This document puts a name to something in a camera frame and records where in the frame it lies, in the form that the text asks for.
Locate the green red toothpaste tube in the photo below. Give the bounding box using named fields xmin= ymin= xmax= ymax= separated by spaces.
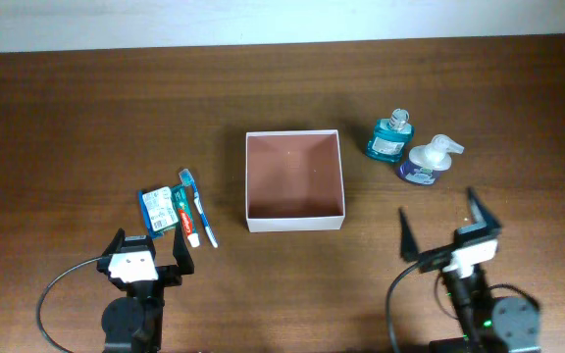
xmin=171 ymin=184 xmax=200 ymax=248

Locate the clear pump soap bottle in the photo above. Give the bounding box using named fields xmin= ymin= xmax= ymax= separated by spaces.
xmin=396 ymin=134 xmax=465 ymax=186

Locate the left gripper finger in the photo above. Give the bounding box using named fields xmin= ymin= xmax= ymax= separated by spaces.
xmin=173 ymin=226 xmax=194 ymax=275
xmin=102 ymin=228 xmax=125 ymax=257

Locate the blue white toothbrush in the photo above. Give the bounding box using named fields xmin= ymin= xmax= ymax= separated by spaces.
xmin=179 ymin=169 xmax=219 ymax=248

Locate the blue razor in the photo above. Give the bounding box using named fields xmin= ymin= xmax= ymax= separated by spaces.
xmin=137 ymin=190 xmax=163 ymax=239

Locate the pink cardboard box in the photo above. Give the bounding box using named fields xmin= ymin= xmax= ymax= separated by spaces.
xmin=245 ymin=129 xmax=346 ymax=233

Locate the left black cable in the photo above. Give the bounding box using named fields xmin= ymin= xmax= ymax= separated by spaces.
xmin=35 ymin=255 xmax=112 ymax=353

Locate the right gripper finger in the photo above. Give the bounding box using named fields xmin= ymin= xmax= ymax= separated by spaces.
xmin=398 ymin=208 xmax=420 ymax=262
xmin=467 ymin=187 xmax=497 ymax=227

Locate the teal mouthwash bottle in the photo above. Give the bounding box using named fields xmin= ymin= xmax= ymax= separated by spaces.
xmin=365 ymin=108 xmax=415 ymax=164

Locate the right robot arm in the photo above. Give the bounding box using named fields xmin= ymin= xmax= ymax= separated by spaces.
xmin=385 ymin=188 xmax=541 ymax=353

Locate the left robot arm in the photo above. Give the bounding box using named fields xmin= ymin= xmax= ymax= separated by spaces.
xmin=97 ymin=228 xmax=194 ymax=353

